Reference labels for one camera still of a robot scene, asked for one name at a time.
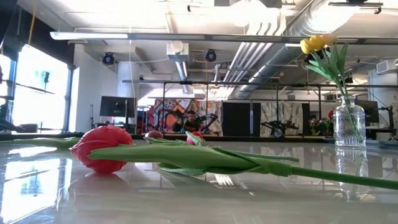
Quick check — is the black backdrop panel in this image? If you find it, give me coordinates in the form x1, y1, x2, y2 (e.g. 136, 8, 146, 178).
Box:
222, 101, 261, 138

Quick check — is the person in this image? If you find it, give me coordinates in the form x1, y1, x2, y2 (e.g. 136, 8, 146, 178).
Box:
182, 110, 203, 134

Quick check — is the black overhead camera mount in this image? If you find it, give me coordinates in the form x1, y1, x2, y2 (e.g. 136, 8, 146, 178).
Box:
328, 0, 384, 16

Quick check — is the black computer monitor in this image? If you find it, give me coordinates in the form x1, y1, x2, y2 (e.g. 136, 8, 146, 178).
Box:
354, 99, 380, 124
99, 95, 137, 133

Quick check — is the clear ribbed glass vase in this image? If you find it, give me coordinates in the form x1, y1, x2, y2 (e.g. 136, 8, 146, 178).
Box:
333, 95, 367, 148

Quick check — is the dark red artificial tulip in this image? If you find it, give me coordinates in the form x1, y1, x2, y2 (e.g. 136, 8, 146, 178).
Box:
0, 136, 82, 149
143, 130, 189, 146

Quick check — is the yellow artificial tulip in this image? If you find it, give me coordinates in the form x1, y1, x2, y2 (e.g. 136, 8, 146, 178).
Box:
300, 39, 358, 146
310, 34, 361, 146

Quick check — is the white wall air unit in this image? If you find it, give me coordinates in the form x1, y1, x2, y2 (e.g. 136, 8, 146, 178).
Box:
375, 58, 398, 75

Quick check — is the black tripod camera arm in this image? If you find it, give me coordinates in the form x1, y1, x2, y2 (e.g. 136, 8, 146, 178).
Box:
378, 105, 397, 141

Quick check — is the white leaf pattern curtain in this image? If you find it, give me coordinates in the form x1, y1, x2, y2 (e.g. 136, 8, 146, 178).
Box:
260, 101, 304, 138

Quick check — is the background red flower bunch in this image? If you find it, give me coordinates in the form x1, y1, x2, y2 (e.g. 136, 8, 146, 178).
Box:
308, 109, 335, 137

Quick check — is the white ceiling unit box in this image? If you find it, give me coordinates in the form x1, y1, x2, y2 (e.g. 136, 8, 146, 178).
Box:
166, 40, 190, 62

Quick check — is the large silver air duct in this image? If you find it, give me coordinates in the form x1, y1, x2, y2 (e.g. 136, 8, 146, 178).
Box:
231, 0, 358, 100

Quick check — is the black round ceiling speaker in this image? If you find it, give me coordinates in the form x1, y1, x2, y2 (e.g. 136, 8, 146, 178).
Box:
204, 49, 218, 63
101, 52, 116, 66

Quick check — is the long ceiling light bar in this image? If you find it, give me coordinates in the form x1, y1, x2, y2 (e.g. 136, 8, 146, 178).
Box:
49, 30, 398, 45

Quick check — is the black metal rack frame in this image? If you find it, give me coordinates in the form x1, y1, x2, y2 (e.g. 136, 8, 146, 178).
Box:
123, 80, 398, 138

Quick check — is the colourful patchwork tapestry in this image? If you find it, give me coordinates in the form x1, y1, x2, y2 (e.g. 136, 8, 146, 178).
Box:
146, 98, 223, 137

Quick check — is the yellow hanging cable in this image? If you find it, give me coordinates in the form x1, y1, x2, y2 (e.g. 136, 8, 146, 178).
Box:
27, 0, 37, 46

